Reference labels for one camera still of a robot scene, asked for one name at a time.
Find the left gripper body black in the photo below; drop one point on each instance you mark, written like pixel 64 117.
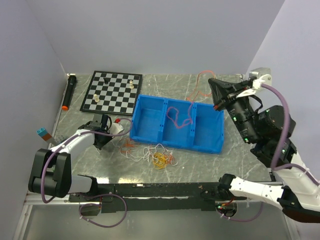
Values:
pixel 100 143

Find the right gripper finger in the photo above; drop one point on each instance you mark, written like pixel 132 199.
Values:
pixel 220 89
pixel 225 101

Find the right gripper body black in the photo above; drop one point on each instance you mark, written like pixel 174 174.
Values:
pixel 240 110

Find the blue three-compartment bin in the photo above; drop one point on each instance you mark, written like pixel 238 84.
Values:
pixel 178 124

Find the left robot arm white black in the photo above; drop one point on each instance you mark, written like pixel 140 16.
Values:
pixel 51 173

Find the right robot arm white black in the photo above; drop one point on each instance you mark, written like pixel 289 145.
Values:
pixel 269 131

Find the white chess piece lower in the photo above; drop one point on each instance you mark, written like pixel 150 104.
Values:
pixel 96 98

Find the white chess piece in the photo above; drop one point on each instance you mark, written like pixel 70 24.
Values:
pixel 131 84
pixel 96 98

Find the black white chessboard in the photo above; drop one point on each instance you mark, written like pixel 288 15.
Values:
pixel 116 97

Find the blue brown toy block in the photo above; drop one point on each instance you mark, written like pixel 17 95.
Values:
pixel 47 137

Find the black chess piece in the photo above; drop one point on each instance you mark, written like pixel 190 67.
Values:
pixel 106 80

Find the white chess piece upper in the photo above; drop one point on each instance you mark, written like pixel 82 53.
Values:
pixel 131 84

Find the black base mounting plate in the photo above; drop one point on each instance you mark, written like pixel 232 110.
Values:
pixel 169 196

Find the black marker orange cap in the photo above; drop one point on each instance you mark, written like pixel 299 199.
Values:
pixel 71 85

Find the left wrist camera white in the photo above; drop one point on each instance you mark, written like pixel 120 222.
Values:
pixel 116 128

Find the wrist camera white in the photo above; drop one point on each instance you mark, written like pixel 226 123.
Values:
pixel 116 128
pixel 257 77

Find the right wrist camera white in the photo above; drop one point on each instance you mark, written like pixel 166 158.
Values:
pixel 257 77

